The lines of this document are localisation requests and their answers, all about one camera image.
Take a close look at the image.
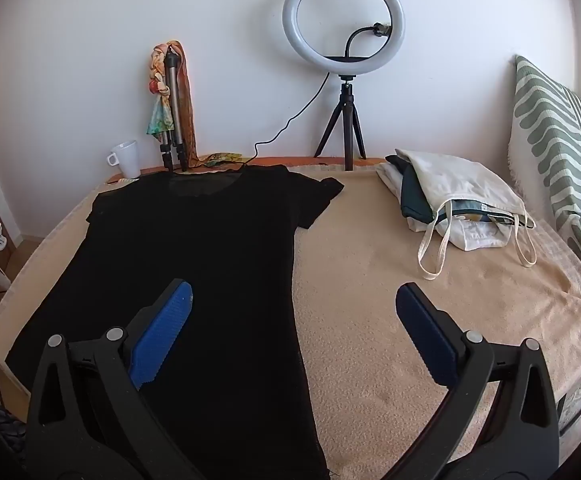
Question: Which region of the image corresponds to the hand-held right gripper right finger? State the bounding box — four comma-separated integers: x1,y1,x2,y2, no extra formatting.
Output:
395,282,561,480

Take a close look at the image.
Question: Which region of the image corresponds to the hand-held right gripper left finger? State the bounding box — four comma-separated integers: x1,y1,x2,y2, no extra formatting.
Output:
25,279,194,480

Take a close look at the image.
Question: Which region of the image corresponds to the black t-shirt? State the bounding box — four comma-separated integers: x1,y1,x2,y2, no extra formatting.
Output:
5,164,345,480

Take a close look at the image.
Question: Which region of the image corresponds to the beige blanket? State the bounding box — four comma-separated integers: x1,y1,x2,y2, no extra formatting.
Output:
0,162,581,480

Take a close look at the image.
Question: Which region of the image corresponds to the dark green cloth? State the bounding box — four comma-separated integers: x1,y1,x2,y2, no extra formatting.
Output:
385,155,436,223

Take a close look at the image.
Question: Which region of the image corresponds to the pale checked bed cover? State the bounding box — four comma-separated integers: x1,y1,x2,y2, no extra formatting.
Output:
531,215,581,321

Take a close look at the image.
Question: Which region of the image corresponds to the cream tote bag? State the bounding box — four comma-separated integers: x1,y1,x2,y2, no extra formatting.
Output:
395,149,536,281

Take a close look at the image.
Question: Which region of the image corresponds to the white mug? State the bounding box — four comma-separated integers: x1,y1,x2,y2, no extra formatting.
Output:
107,140,142,179

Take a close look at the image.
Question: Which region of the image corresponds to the colourful floral scarf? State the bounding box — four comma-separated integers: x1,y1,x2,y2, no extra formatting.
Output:
144,40,178,143

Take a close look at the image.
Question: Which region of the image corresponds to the orange wooden ledge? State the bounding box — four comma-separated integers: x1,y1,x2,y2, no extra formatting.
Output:
105,152,391,183

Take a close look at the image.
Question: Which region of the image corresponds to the orange scarf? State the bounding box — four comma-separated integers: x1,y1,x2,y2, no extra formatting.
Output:
173,40,244,167

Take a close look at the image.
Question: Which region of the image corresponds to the folded grey tripod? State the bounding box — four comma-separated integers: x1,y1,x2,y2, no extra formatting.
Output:
160,45,191,172

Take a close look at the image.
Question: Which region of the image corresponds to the green white patterned pillow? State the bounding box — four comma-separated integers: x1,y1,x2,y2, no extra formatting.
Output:
508,55,581,301

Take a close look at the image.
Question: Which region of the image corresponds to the black mini tripod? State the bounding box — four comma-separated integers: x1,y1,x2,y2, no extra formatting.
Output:
314,75,368,172

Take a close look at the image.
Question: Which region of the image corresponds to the black ring light cable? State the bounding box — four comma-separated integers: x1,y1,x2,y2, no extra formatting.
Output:
240,72,331,166

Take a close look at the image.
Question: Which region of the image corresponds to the white ring light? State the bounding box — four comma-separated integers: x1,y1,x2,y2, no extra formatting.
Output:
283,0,406,78

